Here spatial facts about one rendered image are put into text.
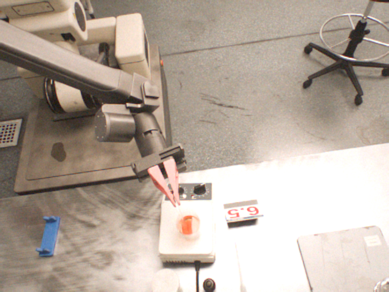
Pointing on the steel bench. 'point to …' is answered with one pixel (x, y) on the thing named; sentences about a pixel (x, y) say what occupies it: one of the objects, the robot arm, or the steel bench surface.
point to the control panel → (193, 192)
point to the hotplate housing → (194, 255)
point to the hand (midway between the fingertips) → (175, 201)
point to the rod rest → (49, 236)
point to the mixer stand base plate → (345, 259)
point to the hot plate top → (175, 244)
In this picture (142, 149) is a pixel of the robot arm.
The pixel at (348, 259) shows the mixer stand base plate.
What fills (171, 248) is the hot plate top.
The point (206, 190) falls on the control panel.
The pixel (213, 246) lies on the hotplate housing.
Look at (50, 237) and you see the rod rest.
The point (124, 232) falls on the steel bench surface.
